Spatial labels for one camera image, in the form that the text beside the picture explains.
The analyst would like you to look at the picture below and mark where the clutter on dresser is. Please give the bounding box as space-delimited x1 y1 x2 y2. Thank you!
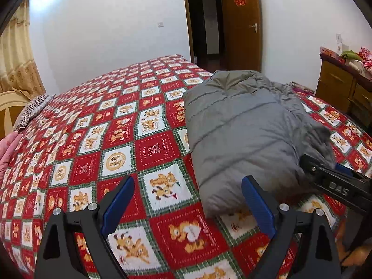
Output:
320 33 371 81

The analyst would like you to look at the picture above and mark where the grey striped pillow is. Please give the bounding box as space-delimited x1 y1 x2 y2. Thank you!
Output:
13 94 55 132

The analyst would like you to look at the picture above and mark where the wooden dresser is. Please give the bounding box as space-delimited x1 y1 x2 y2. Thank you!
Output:
315 53 371 130

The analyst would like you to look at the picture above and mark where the grey puffer jacket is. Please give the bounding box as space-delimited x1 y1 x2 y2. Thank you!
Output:
183 71 336 218

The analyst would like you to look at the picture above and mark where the red patterned bed quilt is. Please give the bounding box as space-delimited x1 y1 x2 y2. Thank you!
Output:
1 55 371 278

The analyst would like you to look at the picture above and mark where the brown wooden door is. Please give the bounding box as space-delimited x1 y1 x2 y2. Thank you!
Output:
185 0 262 71

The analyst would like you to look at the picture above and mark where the beige curtain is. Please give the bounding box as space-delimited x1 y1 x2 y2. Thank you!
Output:
0 0 45 99

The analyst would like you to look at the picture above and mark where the cream round headboard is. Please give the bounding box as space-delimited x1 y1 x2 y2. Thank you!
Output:
0 91 30 139

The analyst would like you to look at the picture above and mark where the pink folded blanket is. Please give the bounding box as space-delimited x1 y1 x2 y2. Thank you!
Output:
0 131 22 180

